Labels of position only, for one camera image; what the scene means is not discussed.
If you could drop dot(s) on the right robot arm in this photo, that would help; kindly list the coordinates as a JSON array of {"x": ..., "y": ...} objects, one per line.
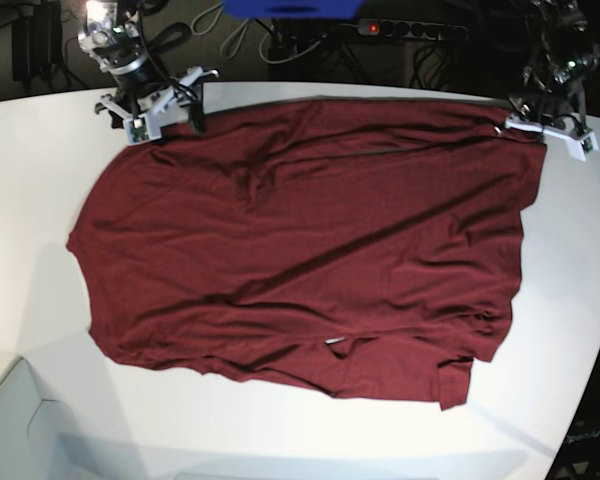
[{"x": 113, "y": 34}]

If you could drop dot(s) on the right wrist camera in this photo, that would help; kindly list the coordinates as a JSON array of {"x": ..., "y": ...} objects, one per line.
[{"x": 144, "y": 129}]

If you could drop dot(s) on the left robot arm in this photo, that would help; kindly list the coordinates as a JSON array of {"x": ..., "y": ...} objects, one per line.
[{"x": 562, "y": 54}]

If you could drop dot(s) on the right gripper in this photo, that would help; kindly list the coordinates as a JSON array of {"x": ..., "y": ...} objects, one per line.
[{"x": 165, "y": 103}]

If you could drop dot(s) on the blue box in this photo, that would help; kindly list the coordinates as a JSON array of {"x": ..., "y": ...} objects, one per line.
[{"x": 301, "y": 9}]

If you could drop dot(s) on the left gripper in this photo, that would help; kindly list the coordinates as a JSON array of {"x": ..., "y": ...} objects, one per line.
[{"x": 558, "y": 115}]

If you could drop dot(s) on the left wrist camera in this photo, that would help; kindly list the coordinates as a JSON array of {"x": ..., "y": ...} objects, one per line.
[{"x": 580, "y": 147}]

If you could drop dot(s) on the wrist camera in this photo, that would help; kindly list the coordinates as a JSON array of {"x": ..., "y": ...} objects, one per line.
[
  {"x": 580, "y": 147},
  {"x": 144, "y": 129}
]

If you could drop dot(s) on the black power strip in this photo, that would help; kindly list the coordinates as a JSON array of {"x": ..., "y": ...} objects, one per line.
[{"x": 412, "y": 30}]

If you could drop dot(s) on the dark red t-shirt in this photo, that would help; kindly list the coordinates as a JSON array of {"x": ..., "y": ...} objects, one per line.
[{"x": 362, "y": 248}]

